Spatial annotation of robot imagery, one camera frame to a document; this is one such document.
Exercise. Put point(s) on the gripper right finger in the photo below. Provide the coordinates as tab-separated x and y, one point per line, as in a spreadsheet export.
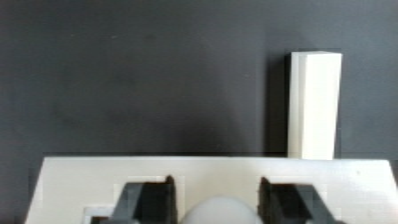
291	204

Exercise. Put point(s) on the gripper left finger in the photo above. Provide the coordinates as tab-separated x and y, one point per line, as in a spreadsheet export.
145	204

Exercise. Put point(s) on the white cabinet body box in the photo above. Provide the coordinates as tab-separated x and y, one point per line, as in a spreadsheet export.
80	183

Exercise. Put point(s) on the white right fence block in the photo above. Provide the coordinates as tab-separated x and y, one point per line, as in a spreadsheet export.
314	78

